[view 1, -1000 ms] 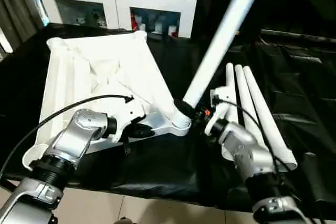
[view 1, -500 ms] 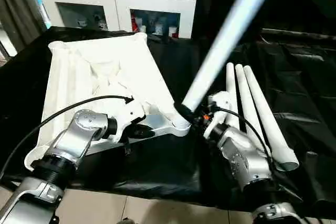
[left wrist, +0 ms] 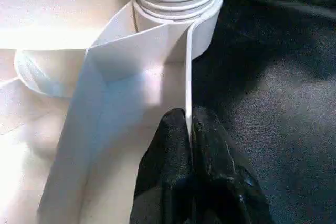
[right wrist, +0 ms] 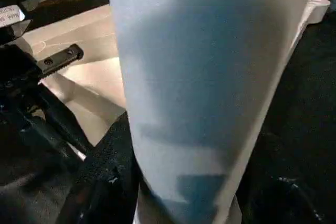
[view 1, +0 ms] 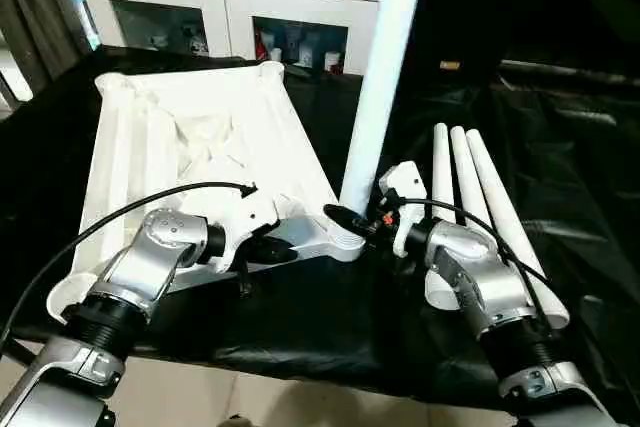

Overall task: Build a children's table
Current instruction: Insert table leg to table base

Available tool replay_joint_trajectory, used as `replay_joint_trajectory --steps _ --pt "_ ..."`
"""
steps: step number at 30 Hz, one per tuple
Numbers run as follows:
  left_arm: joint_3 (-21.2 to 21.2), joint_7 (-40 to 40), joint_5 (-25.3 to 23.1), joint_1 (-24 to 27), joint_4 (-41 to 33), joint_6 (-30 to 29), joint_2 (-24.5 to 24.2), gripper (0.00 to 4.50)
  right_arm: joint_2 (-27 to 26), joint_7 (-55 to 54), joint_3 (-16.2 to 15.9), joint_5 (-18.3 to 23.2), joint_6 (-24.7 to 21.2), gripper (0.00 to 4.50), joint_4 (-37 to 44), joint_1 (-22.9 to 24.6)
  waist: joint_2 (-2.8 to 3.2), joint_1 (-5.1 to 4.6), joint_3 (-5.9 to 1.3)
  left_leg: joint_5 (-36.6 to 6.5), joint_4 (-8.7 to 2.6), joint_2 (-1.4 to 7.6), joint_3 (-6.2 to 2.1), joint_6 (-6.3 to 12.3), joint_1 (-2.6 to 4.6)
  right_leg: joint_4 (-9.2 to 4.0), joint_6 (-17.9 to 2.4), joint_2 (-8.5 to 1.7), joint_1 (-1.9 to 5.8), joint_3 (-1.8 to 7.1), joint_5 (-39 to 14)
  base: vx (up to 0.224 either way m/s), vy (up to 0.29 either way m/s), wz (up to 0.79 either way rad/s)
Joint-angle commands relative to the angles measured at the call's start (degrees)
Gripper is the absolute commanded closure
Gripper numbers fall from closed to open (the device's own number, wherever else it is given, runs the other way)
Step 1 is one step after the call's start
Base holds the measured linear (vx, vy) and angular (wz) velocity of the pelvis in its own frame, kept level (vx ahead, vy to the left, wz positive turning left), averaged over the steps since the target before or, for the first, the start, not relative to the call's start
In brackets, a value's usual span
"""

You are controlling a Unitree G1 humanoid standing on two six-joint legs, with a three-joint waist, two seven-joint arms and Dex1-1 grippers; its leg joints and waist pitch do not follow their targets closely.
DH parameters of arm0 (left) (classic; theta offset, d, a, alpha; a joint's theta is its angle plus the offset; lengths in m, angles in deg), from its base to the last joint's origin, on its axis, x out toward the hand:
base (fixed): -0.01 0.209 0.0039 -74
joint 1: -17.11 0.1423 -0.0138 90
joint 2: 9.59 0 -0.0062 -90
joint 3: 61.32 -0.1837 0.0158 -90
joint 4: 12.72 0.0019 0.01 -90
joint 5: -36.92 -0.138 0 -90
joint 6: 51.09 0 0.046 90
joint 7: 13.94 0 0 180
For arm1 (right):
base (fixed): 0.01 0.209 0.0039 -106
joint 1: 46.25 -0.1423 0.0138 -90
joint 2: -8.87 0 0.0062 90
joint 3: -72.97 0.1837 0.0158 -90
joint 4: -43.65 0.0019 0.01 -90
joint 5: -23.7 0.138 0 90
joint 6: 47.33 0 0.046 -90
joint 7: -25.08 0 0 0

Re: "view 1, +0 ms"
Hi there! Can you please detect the white plastic table leg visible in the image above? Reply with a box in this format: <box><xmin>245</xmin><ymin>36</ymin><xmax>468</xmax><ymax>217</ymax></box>
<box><xmin>424</xmin><ymin>123</ymin><xmax>463</xmax><ymax>310</ymax></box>
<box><xmin>449</xmin><ymin>126</ymin><xmax>501</xmax><ymax>238</ymax></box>
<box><xmin>339</xmin><ymin>0</ymin><xmax>432</xmax><ymax>220</ymax></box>
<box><xmin>465</xmin><ymin>128</ymin><xmax>571</xmax><ymax>330</ymax></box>

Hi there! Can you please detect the white plastic table top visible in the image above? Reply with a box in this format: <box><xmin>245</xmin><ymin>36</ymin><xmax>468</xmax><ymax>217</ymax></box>
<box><xmin>48</xmin><ymin>60</ymin><xmax>367</xmax><ymax>324</ymax></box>

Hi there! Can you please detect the black table mat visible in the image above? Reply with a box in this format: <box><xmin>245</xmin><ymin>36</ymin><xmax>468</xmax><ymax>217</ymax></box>
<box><xmin>0</xmin><ymin>44</ymin><xmax>640</xmax><ymax>418</ymax></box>

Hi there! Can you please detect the silver metal rod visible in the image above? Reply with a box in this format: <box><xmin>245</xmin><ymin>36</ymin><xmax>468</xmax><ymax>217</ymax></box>
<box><xmin>500</xmin><ymin>59</ymin><xmax>640</xmax><ymax>86</ymax></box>

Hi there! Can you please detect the black fabric backdrop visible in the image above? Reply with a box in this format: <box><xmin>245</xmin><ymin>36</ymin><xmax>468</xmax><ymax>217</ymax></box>
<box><xmin>378</xmin><ymin>0</ymin><xmax>640</xmax><ymax>83</ymax></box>

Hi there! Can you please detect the grey curtain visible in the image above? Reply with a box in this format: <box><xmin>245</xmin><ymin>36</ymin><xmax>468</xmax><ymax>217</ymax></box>
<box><xmin>0</xmin><ymin>0</ymin><xmax>101</xmax><ymax>98</ymax></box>

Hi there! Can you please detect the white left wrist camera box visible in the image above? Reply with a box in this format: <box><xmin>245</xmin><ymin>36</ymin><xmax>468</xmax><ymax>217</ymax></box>
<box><xmin>212</xmin><ymin>190</ymin><xmax>283</xmax><ymax>273</ymax></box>

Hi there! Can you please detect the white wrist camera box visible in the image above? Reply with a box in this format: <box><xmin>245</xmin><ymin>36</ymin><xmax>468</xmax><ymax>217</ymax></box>
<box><xmin>212</xmin><ymin>190</ymin><xmax>283</xmax><ymax>273</ymax></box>
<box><xmin>377</xmin><ymin>161</ymin><xmax>430</xmax><ymax>259</ymax></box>

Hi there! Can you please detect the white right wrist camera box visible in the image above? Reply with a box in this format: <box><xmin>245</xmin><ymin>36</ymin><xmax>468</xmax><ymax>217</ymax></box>
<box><xmin>377</xmin><ymin>161</ymin><xmax>430</xmax><ymax>259</ymax></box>

